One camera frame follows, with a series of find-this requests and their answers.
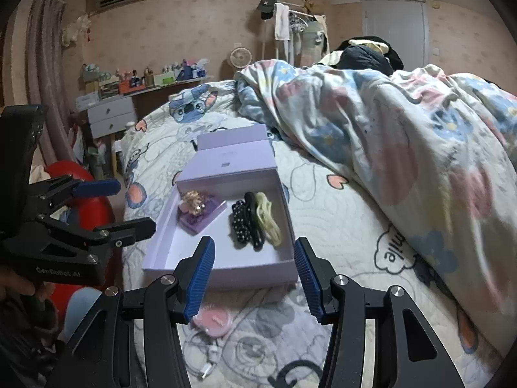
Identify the white door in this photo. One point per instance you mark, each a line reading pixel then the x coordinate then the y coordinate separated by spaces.
pixel 394 28

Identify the mauve curtain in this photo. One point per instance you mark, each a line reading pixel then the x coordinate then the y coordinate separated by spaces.
pixel 44 68

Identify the red rounded chair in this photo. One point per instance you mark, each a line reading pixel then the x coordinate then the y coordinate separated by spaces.
pixel 95 210

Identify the pale yellow claw hair clip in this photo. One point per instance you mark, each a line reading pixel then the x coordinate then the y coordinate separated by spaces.
pixel 271 226

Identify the white hanging garment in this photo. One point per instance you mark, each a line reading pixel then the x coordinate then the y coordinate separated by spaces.
pixel 282 28

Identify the floral pastel duvet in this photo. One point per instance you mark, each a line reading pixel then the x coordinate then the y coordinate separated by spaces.
pixel 383 129

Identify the lavender cardboard box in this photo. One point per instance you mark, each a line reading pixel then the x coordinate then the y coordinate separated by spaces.
pixel 242 256

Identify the row of desk trinkets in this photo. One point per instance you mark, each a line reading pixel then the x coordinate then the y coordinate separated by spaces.
pixel 133 79

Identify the white tassel wall ornament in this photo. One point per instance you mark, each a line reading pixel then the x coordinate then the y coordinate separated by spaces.
pixel 78 28

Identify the purple rectangular case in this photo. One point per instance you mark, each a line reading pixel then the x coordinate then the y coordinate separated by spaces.
pixel 202 223

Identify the black baseball cap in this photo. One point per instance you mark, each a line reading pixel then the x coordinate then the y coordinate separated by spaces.
pixel 266 6

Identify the light blue rug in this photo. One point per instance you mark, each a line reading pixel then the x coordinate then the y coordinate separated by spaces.
pixel 83 311

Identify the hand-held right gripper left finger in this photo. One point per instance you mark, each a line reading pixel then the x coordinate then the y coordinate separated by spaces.
pixel 200 279

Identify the pink labelled round compact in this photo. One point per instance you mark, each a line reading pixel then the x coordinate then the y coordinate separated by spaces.
pixel 216 317

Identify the white drawer unit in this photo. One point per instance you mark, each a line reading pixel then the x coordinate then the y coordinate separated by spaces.
pixel 113 117

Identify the grey green hanging bag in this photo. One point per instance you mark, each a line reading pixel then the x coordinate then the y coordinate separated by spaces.
pixel 313 42

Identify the dark clothes pile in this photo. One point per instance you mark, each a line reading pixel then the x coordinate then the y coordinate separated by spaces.
pixel 363 58

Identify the person's left hand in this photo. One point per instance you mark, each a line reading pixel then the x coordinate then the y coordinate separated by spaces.
pixel 20 287

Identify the white desk fan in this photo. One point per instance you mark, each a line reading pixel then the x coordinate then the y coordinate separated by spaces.
pixel 240 57

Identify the black polka-dot scrunchie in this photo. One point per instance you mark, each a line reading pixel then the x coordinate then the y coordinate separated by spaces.
pixel 241 226

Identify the wooden desk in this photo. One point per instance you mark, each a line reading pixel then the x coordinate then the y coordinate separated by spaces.
pixel 153 99

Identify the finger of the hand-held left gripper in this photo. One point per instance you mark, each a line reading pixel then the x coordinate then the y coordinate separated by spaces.
pixel 97 188
pixel 129 228

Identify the white clothes rack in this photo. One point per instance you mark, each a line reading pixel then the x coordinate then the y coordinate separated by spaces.
pixel 262 36

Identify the blue cartoon plush pillow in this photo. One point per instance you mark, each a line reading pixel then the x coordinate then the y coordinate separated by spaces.
pixel 192 105

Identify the black claw hair clip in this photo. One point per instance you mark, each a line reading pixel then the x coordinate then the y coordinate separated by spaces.
pixel 256 226

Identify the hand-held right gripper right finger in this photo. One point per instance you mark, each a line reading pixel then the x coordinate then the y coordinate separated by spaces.
pixel 309 279

